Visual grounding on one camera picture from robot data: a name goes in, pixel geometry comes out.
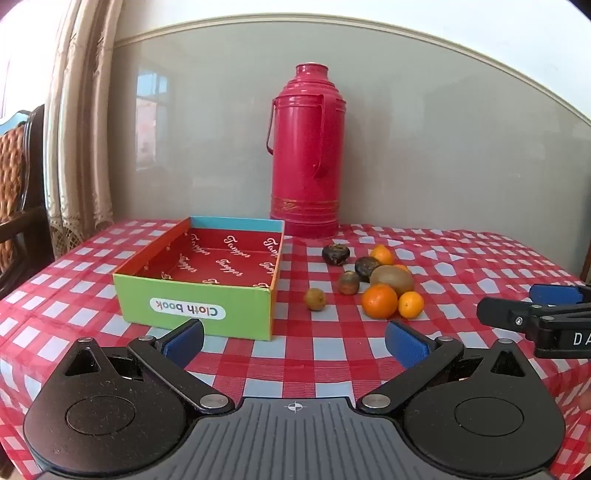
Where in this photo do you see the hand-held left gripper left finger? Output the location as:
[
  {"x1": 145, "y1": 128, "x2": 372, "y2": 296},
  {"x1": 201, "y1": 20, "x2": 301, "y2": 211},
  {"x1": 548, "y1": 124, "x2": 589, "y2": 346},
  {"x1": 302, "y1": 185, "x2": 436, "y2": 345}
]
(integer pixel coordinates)
[{"x1": 62, "y1": 318, "x2": 235, "y2": 416}]

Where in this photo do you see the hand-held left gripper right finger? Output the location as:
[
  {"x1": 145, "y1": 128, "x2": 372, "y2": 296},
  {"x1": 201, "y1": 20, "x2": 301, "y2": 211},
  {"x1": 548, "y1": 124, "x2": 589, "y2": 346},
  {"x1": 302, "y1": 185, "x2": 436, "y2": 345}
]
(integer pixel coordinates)
[{"x1": 356, "y1": 320, "x2": 530, "y2": 415}]

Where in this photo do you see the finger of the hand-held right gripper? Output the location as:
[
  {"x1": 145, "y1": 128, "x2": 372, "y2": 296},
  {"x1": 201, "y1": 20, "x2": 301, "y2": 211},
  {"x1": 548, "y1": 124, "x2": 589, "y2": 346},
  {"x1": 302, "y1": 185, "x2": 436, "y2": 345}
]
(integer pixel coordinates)
[
  {"x1": 476, "y1": 297, "x2": 591, "y2": 334},
  {"x1": 529, "y1": 283, "x2": 591, "y2": 306}
]

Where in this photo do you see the colourful cardboard box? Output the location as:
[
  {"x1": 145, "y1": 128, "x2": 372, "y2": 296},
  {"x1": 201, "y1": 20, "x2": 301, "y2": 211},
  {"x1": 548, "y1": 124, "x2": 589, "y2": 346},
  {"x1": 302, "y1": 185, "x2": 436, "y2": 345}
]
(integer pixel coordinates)
[{"x1": 113, "y1": 215, "x2": 286, "y2": 342}]

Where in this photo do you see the large orange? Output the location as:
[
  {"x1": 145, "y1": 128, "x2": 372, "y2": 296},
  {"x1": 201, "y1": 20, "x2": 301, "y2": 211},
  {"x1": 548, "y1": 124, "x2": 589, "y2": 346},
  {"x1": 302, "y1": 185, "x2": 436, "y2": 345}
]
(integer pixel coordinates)
[{"x1": 361, "y1": 284, "x2": 399, "y2": 319}]

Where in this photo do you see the large brown kiwi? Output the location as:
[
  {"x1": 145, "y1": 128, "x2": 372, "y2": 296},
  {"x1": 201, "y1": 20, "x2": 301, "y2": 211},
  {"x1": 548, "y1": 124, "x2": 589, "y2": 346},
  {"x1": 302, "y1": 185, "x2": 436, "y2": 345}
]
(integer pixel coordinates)
[{"x1": 370, "y1": 265, "x2": 415, "y2": 299}]

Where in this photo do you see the dark wrinkled passion fruit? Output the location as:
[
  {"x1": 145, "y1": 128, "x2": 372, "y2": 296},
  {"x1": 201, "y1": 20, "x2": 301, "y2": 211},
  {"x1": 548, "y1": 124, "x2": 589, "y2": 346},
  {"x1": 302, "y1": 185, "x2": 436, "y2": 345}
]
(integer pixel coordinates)
[
  {"x1": 355, "y1": 257, "x2": 382, "y2": 283},
  {"x1": 322, "y1": 244, "x2": 350, "y2": 267}
]

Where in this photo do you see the small brown kiwi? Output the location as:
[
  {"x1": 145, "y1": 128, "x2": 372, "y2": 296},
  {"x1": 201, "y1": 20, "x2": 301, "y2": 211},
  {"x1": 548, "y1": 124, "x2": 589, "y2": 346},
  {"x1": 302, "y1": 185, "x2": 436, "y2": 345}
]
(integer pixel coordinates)
[{"x1": 304, "y1": 288, "x2": 328, "y2": 312}]

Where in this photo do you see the red checkered tablecloth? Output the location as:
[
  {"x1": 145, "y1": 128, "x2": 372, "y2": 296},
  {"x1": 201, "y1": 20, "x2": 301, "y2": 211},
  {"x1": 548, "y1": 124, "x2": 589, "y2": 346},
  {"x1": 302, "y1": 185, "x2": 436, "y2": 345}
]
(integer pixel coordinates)
[{"x1": 0, "y1": 219, "x2": 591, "y2": 480}]

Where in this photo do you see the red thermos flask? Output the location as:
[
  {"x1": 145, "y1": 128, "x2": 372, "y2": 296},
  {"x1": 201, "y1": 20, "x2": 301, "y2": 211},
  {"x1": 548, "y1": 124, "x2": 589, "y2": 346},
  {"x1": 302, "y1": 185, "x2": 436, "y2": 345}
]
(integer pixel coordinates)
[{"x1": 265, "y1": 63, "x2": 347, "y2": 239}]

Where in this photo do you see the dark wooden wicker chair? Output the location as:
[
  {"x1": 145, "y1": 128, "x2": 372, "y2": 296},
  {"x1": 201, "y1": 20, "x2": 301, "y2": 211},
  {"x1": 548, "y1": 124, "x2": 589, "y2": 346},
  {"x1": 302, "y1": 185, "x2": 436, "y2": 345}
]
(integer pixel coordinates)
[{"x1": 0, "y1": 105, "x2": 52, "y2": 288}]

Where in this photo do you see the beige lace curtain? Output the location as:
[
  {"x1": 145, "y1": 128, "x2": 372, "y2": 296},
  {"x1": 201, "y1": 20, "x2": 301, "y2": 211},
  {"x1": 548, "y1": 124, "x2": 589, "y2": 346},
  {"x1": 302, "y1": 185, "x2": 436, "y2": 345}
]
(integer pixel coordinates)
[{"x1": 43, "y1": 0, "x2": 116, "y2": 260}]

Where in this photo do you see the light blue object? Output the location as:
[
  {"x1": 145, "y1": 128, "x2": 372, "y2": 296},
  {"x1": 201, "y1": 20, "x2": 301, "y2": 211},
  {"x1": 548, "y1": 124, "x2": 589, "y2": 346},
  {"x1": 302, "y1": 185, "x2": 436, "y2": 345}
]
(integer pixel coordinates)
[{"x1": 0, "y1": 110, "x2": 29, "y2": 136}]

